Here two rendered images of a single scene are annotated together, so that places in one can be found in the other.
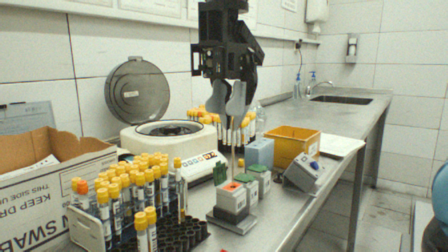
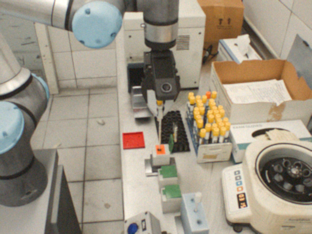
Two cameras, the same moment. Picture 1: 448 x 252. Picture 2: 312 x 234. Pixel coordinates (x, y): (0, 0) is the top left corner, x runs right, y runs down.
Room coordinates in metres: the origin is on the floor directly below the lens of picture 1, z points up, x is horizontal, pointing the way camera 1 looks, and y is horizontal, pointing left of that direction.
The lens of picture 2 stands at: (0.98, -0.44, 1.61)
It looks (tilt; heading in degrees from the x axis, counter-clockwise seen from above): 40 degrees down; 140
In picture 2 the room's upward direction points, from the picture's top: straight up
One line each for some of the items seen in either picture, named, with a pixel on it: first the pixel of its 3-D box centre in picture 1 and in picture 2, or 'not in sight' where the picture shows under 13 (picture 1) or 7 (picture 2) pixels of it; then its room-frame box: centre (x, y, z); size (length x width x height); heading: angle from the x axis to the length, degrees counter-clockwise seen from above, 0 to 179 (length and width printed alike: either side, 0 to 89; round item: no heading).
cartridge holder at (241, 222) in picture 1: (231, 213); (160, 164); (0.51, -0.01, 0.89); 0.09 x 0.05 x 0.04; 55
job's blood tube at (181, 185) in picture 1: (181, 207); (174, 133); (0.47, 0.08, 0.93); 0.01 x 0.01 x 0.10; 57
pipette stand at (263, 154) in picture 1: (259, 160); (193, 223); (0.72, -0.09, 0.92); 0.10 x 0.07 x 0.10; 148
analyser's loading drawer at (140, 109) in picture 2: not in sight; (140, 92); (0.23, 0.14, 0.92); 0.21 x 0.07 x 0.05; 146
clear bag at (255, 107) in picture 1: (247, 107); not in sight; (1.45, -0.11, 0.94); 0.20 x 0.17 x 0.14; 118
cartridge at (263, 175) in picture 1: (258, 181); (170, 199); (0.62, -0.08, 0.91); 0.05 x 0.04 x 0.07; 56
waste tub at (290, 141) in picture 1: (292, 147); not in sight; (0.83, -0.20, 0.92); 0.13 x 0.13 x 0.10; 53
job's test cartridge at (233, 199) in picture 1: (231, 201); (160, 157); (0.51, -0.01, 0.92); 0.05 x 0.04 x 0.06; 55
